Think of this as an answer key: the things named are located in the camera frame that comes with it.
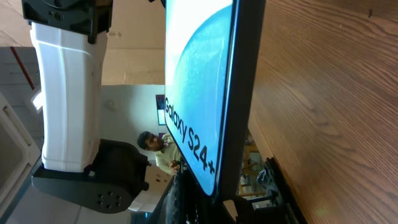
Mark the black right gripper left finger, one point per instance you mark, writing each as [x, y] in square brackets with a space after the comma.
[184, 202]

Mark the Galaxy S24+ smartphone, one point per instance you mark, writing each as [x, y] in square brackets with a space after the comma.
[211, 50]

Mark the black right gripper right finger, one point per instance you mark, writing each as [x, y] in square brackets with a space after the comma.
[242, 211]

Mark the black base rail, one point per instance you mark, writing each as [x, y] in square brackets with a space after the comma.
[278, 191]

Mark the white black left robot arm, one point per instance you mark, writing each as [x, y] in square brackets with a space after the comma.
[70, 40]

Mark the person in yellow shirt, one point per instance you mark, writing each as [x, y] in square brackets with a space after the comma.
[167, 154]

